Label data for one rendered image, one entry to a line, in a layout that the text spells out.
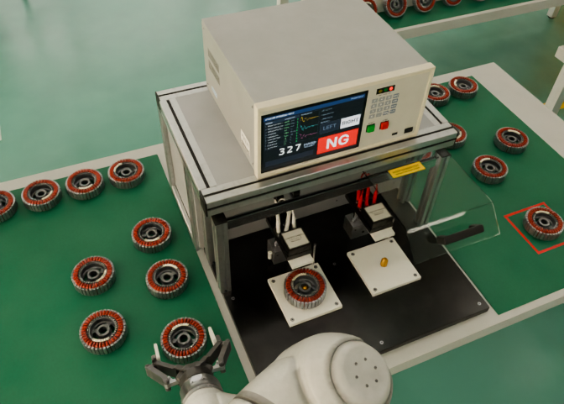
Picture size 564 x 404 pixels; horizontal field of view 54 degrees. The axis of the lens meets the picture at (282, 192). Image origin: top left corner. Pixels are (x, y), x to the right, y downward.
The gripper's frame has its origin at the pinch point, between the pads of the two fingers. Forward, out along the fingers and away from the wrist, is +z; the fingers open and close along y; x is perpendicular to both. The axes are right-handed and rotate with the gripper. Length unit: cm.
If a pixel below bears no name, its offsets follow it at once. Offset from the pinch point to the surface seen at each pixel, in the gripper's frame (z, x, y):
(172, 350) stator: -2.1, 0.0, 3.3
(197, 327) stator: 1.5, -1.9, -4.0
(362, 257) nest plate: 7, -5, -53
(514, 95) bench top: 55, -28, -146
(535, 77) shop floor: 169, -8, -258
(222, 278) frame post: 6.5, -10.6, -13.3
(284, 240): 2.6, -18.0, -29.9
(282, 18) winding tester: 15, -71, -42
